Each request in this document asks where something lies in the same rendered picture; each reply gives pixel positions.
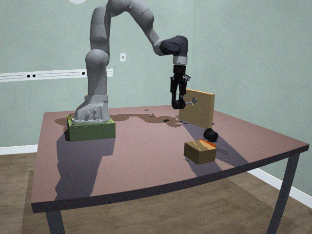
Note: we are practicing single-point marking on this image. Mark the tan cardboard box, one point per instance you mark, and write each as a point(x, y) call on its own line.
point(199, 152)

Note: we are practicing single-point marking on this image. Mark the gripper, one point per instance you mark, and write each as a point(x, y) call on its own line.
point(180, 79)

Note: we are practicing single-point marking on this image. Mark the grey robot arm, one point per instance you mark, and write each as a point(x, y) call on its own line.
point(95, 107)

